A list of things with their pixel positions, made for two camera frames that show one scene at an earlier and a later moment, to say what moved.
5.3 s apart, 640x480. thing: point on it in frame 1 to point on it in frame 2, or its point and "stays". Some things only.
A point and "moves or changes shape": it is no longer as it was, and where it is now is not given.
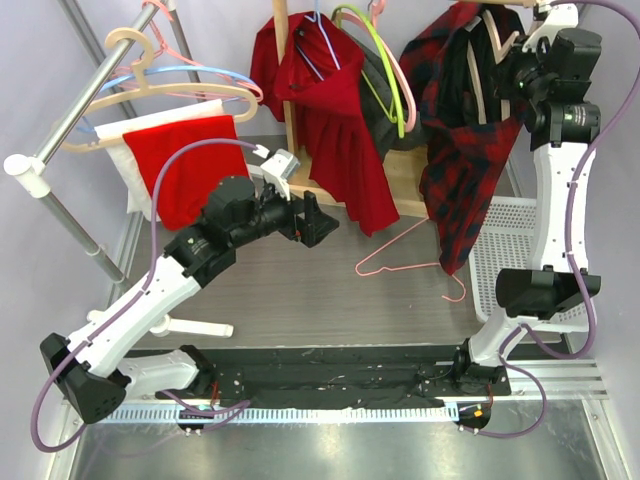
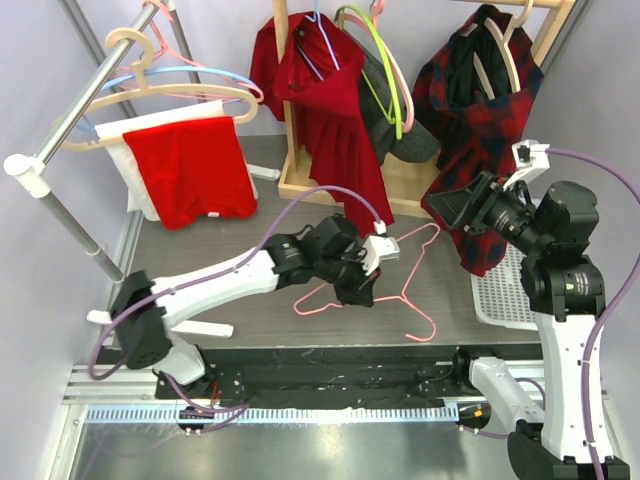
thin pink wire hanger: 464,293 to 402,297
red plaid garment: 450,71 moves or changes shape
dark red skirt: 335,121 stays
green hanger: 391,117 stays
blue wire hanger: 318,19 stays
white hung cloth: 139,201 stays
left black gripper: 314,225 to 360,293
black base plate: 349,376 stays
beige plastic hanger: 498,53 moves or changes shape
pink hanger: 376,8 stays
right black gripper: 504,71 to 474,199
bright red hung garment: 186,177 stays
